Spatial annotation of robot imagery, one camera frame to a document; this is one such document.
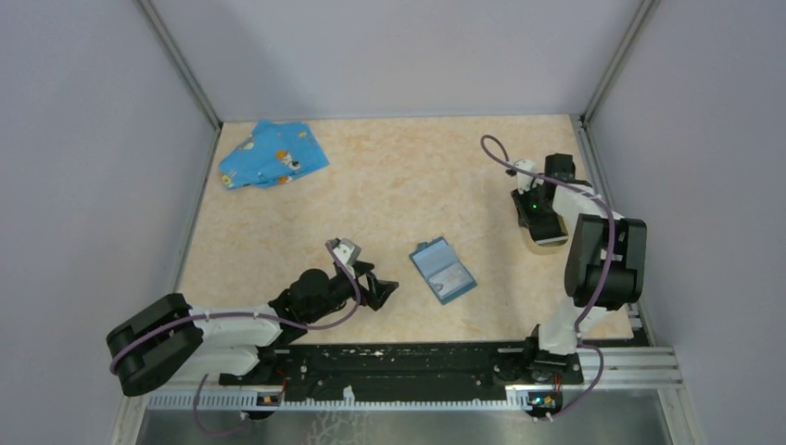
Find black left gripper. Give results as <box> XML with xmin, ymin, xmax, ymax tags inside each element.
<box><xmin>307</xmin><ymin>260</ymin><xmax>399</xmax><ymax>323</ymax></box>

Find blue card holder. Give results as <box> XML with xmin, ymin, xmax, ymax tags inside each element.
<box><xmin>409</xmin><ymin>237</ymin><xmax>477</xmax><ymax>305</ymax></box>

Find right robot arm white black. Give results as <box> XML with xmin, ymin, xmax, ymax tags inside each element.
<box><xmin>507</xmin><ymin>154</ymin><xmax>647</xmax><ymax>382</ymax></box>

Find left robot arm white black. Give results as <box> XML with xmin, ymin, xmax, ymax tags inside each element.
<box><xmin>106</xmin><ymin>261</ymin><xmax>399</xmax><ymax>397</ymax></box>

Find gold oval tray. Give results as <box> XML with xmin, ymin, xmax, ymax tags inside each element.
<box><xmin>518</xmin><ymin>209</ymin><xmax>569</xmax><ymax>254</ymax></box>

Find blue patterned cloth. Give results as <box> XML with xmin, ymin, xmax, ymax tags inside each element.
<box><xmin>218</xmin><ymin>120</ymin><xmax>329</xmax><ymax>189</ymax></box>

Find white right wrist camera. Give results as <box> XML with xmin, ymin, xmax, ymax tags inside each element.
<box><xmin>513</xmin><ymin>159</ymin><xmax>543</xmax><ymax>195</ymax></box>

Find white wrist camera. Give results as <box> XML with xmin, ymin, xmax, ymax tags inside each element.
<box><xmin>326</xmin><ymin>238</ymin><xmax>361</xmax><ymax>267</ymax></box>
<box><xmin>513</xmin><ymin>159</ymin><xmax>543</xmax><ymax>195</ymax></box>

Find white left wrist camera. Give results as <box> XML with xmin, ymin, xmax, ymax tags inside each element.
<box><xmin>326</xmin><ymin>238</ymin><xmax>361</xmax><ymax>267</ymax></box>

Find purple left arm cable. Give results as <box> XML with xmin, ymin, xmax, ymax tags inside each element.
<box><xmin>108</xmin><ymin>242</ymin><xmax>363</xmax><ymax>439</ymax></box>

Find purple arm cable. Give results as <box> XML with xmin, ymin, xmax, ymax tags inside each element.
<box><xmin>479</xmin><ymin>134</ymin><xmax>617</xmax><ymax>422</ymax></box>
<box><xmin>108</xmin><ymin>242</ymin><xmax>363</xmax><ymax>439</ymax></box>

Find white cable duct strip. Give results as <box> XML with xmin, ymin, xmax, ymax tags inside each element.
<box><xmin>146</xmin><ymin>387</ymin><xmax>532</xmax><ymax>412</ymax></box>

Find aluminium frame rail front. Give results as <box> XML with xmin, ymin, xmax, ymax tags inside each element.
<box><xmin>145</xmin><ymin>343</ymin><xmax>683</xmax><ymax>411</ymax></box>

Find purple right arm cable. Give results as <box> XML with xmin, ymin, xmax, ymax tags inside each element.
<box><xmin>479</xmin><ymin>134</ymin><xmax>617</xmax><ymax>422</ymax></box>

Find right aluminium corner post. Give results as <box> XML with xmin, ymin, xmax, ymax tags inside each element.
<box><xmin>580</xmin><ymin>0</ymin><xmax>661</xmax><ymax>128</ymax></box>

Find aluminium corner post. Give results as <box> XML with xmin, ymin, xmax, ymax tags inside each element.
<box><xmin>580</xmin><ymin>0</ymin><xmax>661</xmax><ymax>128</ymax></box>
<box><xmin>133</xmin><ymin>0</ymin><xmax>222</xmax><ymax>132</ymax></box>

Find left aluminium corner post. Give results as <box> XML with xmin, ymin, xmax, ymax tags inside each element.
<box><xmin>133</xmin><ymin>0</ymin><xmax>222</xmax><ymax>132</ymax></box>

